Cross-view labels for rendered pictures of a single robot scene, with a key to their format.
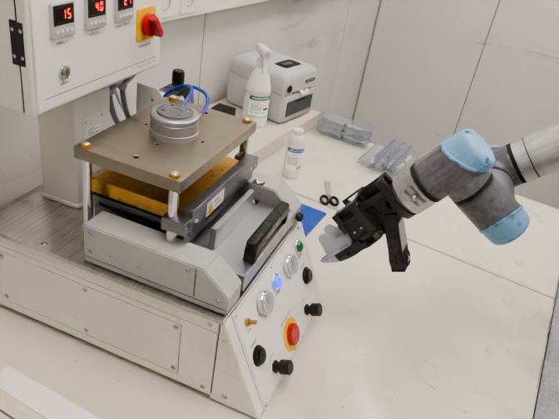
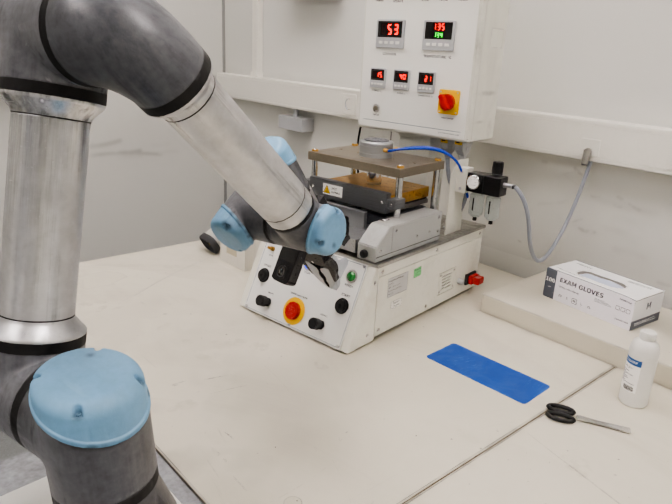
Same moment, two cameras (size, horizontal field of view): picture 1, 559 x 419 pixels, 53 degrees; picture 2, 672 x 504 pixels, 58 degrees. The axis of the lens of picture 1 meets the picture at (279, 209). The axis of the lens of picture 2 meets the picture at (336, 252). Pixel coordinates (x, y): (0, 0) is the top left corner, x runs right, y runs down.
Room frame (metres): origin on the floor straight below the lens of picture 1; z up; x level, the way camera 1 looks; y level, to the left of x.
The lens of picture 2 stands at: (1.34, -1.15, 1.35)
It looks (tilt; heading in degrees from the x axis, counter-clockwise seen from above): 19 degrees down; 114
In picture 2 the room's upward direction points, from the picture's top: 3 degrees clockwise
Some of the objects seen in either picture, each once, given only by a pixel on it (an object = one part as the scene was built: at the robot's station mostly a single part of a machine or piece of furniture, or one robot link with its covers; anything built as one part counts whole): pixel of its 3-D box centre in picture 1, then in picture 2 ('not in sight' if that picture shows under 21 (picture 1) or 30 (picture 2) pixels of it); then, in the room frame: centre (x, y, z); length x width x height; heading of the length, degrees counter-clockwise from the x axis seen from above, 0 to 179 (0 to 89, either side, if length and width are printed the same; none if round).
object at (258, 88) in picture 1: (259, 86); not in sight; (1.67, 0.13, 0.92); 0.09 x 0.08 x 0.25; 26
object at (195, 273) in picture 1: (161, 261); not in sight; (0.68, 0.16, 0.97); 0.25 x 0.05 x 0.07; 74
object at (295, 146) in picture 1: (294, 152); (640, 367); (1.45, -0.01, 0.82); 0.05 x 0.05 x 0.14
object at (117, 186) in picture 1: (175, 163); (376, 180); (0.84, 0.19, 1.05); 0.22 x 0.17 x 0.10; 164
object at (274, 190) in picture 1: (241, 189); (399, 233); (0.95, 0.08, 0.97); 0.26 x 0.05 x 0.07; 74
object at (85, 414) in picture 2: not in sight; (92, 420); (0.87, -0.73, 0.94); 0.13 x 0.12 x 0.14; 169
